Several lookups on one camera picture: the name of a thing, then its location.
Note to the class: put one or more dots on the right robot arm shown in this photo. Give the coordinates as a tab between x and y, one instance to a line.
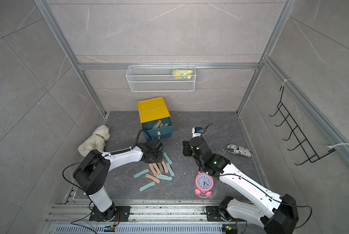
274	213

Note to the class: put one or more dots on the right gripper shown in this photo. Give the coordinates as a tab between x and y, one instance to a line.
186	147

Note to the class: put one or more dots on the teal fruit knife centre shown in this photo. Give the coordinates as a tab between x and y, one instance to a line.
170	169

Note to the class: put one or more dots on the pink fruit knife pair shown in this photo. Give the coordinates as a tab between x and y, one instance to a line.
157	169
153	169

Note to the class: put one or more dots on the teal fruit knife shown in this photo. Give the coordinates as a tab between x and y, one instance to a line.
144	187
170	169
167	158
164	177
143	172

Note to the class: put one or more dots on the black wire wall hook rack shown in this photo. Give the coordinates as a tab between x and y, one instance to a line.
296	133

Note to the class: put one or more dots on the olive fruit knife bottom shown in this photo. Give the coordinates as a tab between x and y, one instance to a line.
162	170

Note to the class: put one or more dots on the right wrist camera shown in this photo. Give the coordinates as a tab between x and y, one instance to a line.
197	131

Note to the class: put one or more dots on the white patterned toy shoe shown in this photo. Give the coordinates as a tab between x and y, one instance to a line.
238	150

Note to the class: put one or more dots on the yellow item in basket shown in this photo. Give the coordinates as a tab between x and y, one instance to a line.
183	73

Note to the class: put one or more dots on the teal fruit knife bottom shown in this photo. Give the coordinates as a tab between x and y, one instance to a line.
144	187

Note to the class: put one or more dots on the white wire wall basket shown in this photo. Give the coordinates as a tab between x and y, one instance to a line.
158	78

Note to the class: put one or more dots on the teal fruit knife middle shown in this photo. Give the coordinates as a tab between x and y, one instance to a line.
164	177

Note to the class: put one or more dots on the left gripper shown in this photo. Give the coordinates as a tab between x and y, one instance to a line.
160	157

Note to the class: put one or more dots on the yellow teal drawer cabinet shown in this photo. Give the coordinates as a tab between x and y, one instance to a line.
150	111

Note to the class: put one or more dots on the white plush dog toy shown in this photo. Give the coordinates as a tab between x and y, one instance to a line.
97	141

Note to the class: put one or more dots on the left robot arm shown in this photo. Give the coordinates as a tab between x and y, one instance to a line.
92	172

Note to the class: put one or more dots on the pink fruit knife left pair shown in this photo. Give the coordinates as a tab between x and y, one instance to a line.
153	169

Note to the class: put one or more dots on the pink alarm clock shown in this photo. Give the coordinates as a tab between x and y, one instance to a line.
204	184

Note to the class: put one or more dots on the teal fruit knife left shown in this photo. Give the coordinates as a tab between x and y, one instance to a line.
143	172

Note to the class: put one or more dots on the teal fruit knife upper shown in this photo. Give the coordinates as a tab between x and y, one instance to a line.
167	158

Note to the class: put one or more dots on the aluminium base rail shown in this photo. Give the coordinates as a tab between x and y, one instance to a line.
143	217

